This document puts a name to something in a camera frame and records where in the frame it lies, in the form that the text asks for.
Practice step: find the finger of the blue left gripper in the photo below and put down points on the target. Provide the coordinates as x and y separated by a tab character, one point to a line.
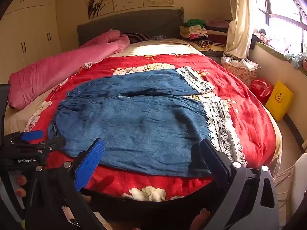
32	135

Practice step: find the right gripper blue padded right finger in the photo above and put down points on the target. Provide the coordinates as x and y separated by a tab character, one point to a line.
217	162

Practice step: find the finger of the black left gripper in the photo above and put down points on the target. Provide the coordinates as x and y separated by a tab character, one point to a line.
50	145

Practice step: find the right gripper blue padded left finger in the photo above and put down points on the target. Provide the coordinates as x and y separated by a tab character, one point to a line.
87	163

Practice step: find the blue denim lace-trimmed pants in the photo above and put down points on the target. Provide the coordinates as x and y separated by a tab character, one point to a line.
151	122

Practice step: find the left hand red nails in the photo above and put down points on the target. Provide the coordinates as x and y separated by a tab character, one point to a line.
21	181

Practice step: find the cream bed sheet mattress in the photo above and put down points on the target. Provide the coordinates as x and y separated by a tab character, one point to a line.
158	46

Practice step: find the pink rolled blanket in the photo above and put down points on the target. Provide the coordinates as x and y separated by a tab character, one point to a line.
37	78

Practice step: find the yellow paper bag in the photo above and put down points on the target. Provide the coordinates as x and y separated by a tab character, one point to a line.
279	101

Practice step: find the red plastic bag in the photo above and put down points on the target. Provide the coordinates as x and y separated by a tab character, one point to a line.
262	89

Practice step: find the floral fabric basket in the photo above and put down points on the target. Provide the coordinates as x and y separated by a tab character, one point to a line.
243	69

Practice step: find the cream wardrobe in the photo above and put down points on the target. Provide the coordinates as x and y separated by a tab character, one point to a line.
29	33

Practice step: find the cream curtain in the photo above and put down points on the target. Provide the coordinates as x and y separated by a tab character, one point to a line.
239	33

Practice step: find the striped dark pillow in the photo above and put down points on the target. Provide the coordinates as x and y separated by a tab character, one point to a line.
138	37

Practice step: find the clothes on window sill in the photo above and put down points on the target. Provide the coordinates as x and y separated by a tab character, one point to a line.
287	45

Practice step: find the stack of folded clothes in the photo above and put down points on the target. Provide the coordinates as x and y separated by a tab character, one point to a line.
205	35

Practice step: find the dark grey headboard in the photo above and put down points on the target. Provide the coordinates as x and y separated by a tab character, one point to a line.
153	22

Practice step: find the window with dark frame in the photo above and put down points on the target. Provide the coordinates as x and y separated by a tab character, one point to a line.
276	14

